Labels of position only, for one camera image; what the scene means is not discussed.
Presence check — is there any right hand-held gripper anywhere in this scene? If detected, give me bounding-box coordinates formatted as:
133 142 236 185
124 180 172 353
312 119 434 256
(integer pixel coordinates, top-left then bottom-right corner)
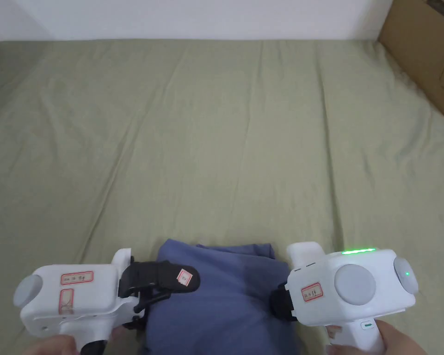
269 242 419 355

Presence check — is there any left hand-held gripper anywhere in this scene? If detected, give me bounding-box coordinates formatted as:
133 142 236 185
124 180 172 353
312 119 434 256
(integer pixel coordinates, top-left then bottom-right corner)
14 248 202 355

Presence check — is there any dark blue garment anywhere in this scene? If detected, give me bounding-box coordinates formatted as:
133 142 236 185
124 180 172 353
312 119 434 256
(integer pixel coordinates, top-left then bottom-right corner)
138 238 305 355

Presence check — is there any person's left hand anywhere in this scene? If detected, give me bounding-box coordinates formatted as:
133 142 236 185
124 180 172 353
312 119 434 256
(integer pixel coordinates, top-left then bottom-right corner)
21 325 123 355

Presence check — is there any person's right hand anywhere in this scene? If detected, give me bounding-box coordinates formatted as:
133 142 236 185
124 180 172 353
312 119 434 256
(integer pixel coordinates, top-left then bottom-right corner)
325 319 444 355

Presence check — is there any bed with pale green sheet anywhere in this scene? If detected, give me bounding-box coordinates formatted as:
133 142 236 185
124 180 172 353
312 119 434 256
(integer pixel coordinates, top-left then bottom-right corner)
0 38 444 355

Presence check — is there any brown cardboard carton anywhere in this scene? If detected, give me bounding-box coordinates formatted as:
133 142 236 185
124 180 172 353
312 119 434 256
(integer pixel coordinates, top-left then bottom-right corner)
377 0 444 132

